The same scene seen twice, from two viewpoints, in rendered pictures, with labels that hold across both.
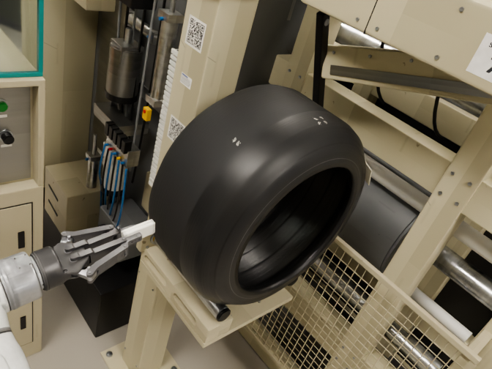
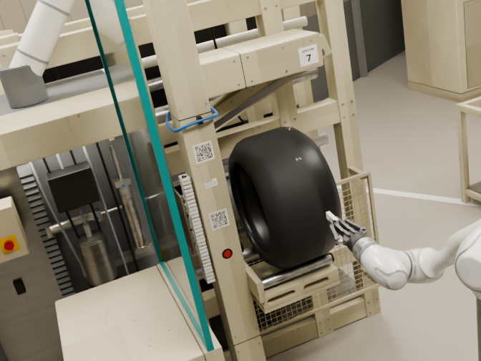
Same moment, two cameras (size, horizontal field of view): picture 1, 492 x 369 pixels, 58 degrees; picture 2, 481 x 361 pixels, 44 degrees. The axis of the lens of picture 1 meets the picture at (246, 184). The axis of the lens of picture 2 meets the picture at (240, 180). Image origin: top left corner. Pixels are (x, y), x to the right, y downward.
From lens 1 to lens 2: 2.02 m
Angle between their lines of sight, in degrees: 51
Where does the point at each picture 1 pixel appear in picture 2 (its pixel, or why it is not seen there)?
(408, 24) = (265, 68)
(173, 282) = (298, 283)
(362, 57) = (227, 105)
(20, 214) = not seen: outside the picture
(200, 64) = (217, 163)
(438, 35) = (280, 63)
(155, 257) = (274, 291)
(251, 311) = not seen: hidden behind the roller
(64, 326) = not seen: outside the picture
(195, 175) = (305, 186)
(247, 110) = (277, 149)
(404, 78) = (256, 96)
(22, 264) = (366, 239)
